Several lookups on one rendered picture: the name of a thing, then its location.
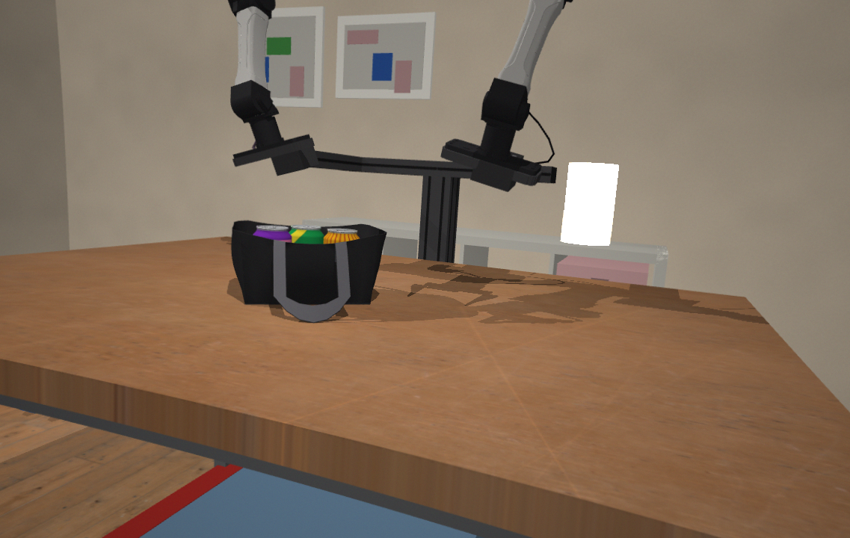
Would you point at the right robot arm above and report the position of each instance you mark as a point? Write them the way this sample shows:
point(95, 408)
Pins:
point(250, 98)

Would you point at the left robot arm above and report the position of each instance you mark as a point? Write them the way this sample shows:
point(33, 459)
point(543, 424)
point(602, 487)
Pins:
point(505, 107)

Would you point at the purple drink can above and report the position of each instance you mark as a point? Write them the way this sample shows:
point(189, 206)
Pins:
point(279, 233)

